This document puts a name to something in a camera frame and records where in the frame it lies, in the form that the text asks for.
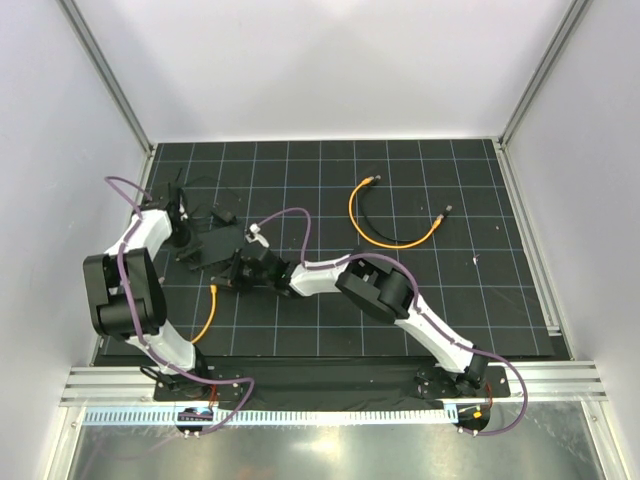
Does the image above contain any yellow ethernet cable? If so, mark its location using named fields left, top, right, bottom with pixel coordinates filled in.
left=348, top=173, right=447, bottom=249
left=189, top=283, right=220, bottom=345

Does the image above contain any black network switch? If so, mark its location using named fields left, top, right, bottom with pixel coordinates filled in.
left=188, top=226, right=244, bottom=273

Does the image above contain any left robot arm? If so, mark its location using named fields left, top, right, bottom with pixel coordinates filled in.
left=83, top=182, right=212, bottom=400

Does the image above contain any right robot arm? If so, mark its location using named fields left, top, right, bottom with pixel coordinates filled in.
left=212, top=243, right=488, bottom=396

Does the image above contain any black power adapter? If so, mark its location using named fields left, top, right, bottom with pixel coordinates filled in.
left=210, top=209, right=238, bottom=228

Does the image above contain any black grid mat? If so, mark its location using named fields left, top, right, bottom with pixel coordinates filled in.
left=146, top=139, right=564, bottom=359

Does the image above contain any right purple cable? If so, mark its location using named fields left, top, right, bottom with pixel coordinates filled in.
left=259, top=207, right=530, bottom=439

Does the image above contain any purple cable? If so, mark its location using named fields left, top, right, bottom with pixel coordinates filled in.
left=103, top=175, right=256, bottom=436
left=259, top=207, right=530, bottom=439

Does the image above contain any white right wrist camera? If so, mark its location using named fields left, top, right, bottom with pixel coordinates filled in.
left=244, top=223, right=270, bottom=248

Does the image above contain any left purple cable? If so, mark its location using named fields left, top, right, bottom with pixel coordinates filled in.
left=103, top=175, right=256, bottom=436

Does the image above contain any thin black power cord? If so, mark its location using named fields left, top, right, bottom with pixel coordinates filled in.
left=172, top=167, right=246, bottom=236

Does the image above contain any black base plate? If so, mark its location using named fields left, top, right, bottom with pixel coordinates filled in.
left=140, top=357, right=510, bottom=412

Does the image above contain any aluminium frame rail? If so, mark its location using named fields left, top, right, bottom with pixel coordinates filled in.
left=59, top=361, right=607, bottom=407

